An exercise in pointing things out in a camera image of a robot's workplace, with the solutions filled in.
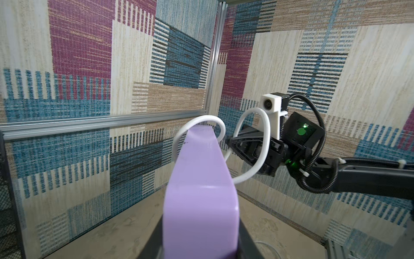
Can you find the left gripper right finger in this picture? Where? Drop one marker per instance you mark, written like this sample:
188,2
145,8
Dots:
246,248

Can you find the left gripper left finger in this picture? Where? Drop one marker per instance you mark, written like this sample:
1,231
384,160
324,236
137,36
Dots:
153,249

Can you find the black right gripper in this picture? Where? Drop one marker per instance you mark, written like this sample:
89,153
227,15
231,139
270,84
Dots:
248,146

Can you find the purple power strip with cord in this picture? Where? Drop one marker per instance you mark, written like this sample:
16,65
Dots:
201,207

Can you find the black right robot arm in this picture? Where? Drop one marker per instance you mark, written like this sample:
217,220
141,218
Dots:
356,175

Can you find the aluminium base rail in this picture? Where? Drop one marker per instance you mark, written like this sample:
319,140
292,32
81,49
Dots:
336,251

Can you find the black wire mesh shelf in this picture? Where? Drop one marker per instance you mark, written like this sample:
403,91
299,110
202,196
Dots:
11,233

